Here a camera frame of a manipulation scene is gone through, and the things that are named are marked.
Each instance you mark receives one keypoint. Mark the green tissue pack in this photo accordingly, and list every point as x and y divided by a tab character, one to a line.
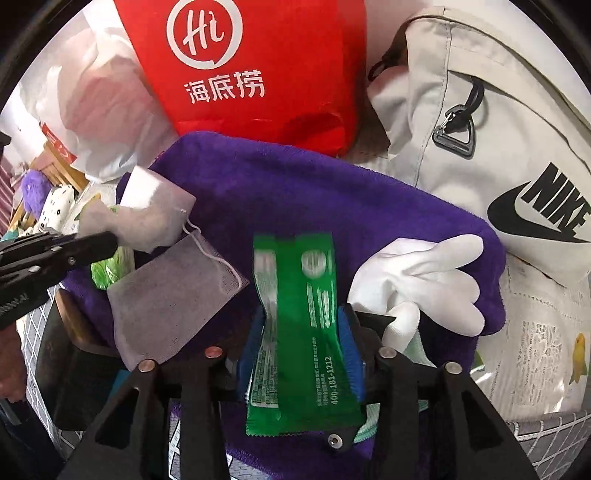
111	272

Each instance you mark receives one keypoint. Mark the white spotted plush toy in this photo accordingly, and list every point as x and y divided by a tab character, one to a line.
55	207

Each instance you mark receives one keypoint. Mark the purple towel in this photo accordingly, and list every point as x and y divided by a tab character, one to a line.
300	194

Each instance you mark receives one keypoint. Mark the white glove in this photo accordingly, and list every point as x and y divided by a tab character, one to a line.
429	277

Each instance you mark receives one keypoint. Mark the translucent white mesh pouch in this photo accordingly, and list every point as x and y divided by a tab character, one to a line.
147	226

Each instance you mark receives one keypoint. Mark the purple plush toy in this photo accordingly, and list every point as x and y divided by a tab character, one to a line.
36	194

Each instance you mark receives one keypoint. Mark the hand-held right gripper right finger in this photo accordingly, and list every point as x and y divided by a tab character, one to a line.
347	346

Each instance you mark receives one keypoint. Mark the grey checkered bed sheet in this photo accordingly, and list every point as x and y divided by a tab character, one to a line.
554	429

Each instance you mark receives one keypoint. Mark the person's left hand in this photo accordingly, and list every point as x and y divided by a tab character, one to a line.
11	364

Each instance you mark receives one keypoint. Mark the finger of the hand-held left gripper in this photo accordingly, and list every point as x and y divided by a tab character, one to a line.
90	249

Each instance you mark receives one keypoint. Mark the white plastic shopping bag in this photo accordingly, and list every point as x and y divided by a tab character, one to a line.
92	106

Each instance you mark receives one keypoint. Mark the green foil packet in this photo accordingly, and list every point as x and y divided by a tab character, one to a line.
314	323

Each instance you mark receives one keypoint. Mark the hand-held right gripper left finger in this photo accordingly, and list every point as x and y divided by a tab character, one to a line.
247	369

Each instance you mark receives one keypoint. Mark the beige backpack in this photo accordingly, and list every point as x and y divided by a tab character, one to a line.
508	138

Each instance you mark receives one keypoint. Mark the red paper bag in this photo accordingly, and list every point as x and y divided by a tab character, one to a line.
277	60

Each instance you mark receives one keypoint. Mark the black case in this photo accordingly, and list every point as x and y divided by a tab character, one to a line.
69	360

